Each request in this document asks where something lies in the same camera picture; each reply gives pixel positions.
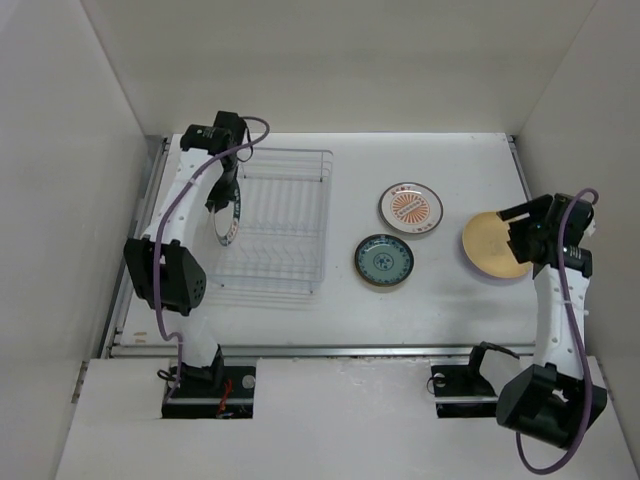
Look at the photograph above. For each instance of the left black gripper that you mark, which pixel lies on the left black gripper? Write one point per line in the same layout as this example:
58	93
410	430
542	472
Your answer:
221	198

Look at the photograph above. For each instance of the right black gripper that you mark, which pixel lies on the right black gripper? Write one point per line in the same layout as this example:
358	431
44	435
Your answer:
538	210

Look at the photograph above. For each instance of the beige orange plate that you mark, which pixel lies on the beige orange plate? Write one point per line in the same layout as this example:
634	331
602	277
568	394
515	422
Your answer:
485	243

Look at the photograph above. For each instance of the purple rimmed patterned plate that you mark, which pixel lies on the purple rimmed patterned plate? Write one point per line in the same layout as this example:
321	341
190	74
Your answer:
410	208

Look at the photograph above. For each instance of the dark green rimmed plate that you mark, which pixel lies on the dark green rimmed plate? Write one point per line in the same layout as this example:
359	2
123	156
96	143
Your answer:
383	260

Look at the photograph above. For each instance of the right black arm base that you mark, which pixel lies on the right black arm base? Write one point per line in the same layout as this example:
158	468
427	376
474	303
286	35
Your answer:
459	394

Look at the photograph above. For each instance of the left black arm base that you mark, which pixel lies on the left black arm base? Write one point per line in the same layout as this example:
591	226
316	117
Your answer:
221	391

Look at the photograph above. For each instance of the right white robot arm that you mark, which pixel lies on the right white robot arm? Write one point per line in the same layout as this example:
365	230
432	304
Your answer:
554	400

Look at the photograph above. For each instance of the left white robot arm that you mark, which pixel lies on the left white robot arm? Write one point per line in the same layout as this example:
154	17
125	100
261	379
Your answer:
163	268

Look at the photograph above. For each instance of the white wire dish rack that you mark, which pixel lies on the white wire dish rack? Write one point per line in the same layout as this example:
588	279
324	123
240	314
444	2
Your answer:
280	243

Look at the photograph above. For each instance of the aluminium table front rail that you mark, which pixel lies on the aluminium table front rail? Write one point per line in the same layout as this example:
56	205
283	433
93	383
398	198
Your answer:
306	351

